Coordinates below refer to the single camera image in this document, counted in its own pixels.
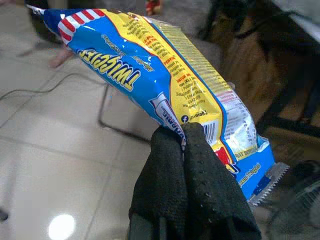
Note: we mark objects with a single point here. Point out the person in beige trousers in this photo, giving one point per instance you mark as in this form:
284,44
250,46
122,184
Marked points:
60,57

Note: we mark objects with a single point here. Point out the blue yellow snack wrapper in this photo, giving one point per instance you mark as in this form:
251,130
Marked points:
125,62

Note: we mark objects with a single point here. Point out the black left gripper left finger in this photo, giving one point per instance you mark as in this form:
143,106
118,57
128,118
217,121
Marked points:
160,187

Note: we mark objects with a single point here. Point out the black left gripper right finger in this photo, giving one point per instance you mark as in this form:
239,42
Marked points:
212,200

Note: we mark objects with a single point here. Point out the red gold lion toy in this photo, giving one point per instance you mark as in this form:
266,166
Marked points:
152,7

